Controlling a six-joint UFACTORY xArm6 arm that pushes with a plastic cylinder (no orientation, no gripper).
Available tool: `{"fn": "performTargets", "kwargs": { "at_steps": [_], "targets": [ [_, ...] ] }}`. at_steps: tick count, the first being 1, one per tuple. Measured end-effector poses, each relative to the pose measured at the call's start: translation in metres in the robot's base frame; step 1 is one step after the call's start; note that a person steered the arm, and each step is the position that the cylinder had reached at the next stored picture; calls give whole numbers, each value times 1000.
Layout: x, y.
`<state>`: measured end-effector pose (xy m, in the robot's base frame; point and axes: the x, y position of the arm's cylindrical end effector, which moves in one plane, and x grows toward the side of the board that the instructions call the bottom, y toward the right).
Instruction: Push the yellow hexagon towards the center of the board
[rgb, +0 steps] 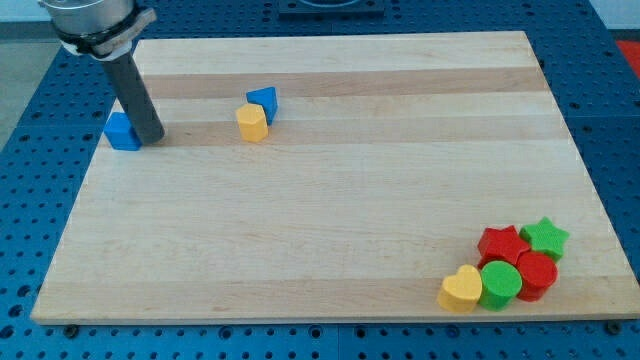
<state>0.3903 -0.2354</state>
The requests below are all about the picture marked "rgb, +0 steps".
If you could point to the yellow heart block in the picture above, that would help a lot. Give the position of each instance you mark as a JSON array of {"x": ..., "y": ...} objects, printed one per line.
[{"x": 460, "y": 292}]

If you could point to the green cylinder block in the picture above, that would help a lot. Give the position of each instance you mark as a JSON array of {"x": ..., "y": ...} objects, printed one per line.
[{"x": 501, "y": 283}]

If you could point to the blue cube block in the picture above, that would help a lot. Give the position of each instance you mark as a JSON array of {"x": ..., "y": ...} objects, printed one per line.
[{"x": 120, "y": 133}]

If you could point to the red cylinder block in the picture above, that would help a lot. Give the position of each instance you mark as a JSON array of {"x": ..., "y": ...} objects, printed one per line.
[{"x": 538, "y": 273}]

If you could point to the red star block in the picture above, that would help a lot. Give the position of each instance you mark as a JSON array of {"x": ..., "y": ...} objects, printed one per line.
[{"x": 501, "y": 245}]

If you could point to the blue triangle block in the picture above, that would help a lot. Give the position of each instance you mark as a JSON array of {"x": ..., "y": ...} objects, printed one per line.
[{"x": 267, "y": 99}]

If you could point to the light wooden board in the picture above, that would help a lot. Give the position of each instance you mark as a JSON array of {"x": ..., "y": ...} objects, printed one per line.
[{"x": 388, "y": 157}]

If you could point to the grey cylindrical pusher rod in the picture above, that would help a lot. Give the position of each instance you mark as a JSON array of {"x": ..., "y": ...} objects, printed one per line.
[{"x": 134, "y": 98}]

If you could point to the yellow hexagon block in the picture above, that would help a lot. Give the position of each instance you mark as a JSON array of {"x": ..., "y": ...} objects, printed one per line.
[{"x": 252, "y": 122}]

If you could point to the green star block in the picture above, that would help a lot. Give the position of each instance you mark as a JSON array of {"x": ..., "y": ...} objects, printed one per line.
[{"x": 545, "y": 237}]

